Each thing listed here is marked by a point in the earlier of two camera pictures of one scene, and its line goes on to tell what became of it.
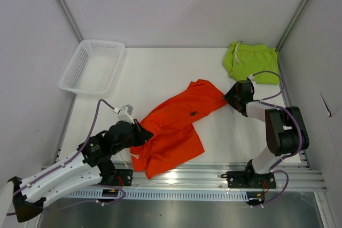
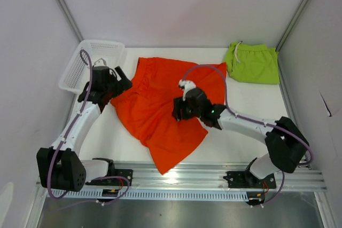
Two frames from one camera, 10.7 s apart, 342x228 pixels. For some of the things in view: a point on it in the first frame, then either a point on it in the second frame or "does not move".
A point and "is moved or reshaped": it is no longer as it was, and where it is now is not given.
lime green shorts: (242, 60) does not move
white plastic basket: (95, 67) does not move
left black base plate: (123, 177) does not move
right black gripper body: (233, 98) -> (188, 112)
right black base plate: (245, 179) does not move
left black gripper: (143, 135) -> (122, 85)
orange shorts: (175, 141) is moved or reshaped
